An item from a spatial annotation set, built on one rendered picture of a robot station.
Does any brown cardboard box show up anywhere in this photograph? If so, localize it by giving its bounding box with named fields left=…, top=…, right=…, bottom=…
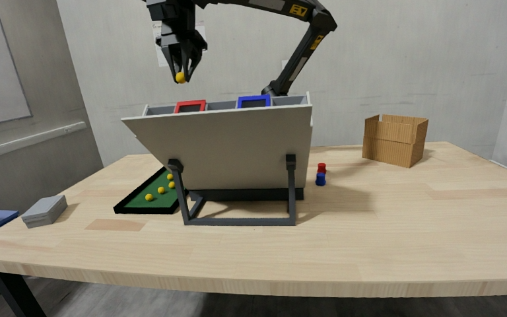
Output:
left=362, top=114, right=428, bottom=168

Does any blue plug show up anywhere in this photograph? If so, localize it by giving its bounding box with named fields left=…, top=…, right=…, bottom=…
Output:
left=316, top=172, right=326, bottom=186

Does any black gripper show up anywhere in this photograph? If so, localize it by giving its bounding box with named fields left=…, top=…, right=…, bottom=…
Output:
left=155, top=29, right=208, bottom=84

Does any red plug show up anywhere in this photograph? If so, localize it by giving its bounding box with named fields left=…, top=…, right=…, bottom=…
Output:
left=317, top=163, right=327, bottom=174

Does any blue square band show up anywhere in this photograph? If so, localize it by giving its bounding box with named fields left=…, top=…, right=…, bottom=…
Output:
left=238, top=94, right=270, bottom=108

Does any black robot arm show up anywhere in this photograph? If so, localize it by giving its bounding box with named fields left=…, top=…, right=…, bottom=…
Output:
left=142, top=0, right=338, bottom=97

